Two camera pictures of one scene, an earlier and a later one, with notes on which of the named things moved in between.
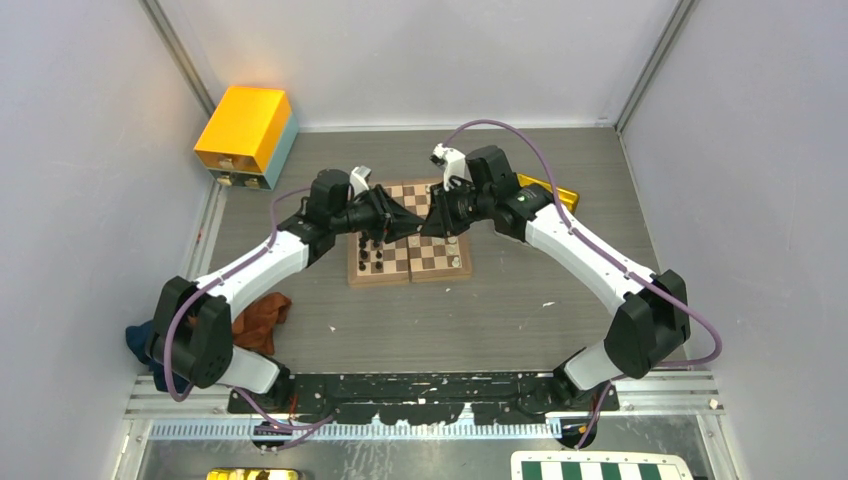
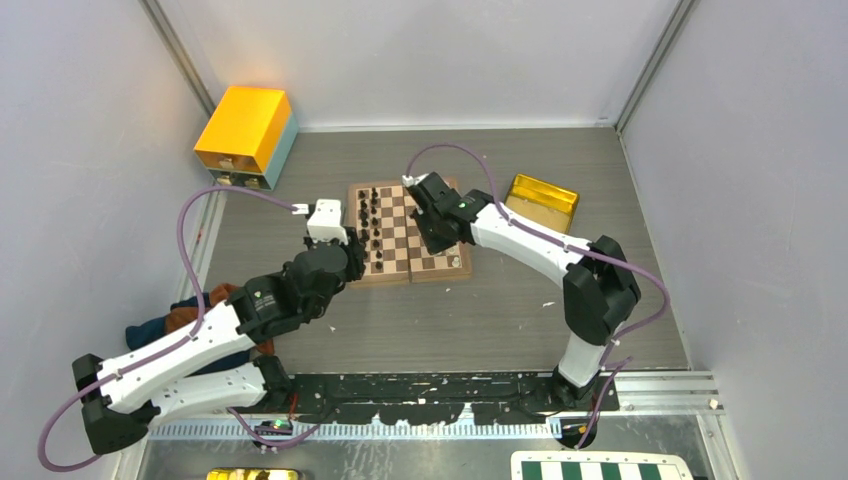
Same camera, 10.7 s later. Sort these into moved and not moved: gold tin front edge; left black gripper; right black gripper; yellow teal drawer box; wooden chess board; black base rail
Moved: right black gripper; left black gripper
Not moved: gold tin front edge; wooden chess board; black base rail; yellow teal drawer box
